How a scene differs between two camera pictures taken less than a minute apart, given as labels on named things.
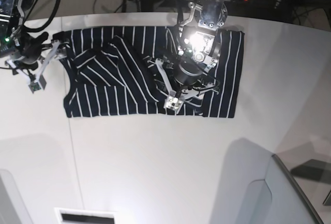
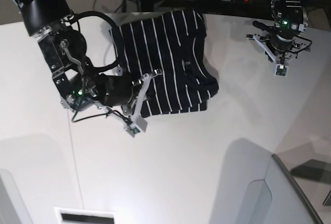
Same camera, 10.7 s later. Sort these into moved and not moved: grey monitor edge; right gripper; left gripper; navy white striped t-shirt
Moved: left gripper; right gripper; navy white striped t-shirt
Not moved: grey monitor edge
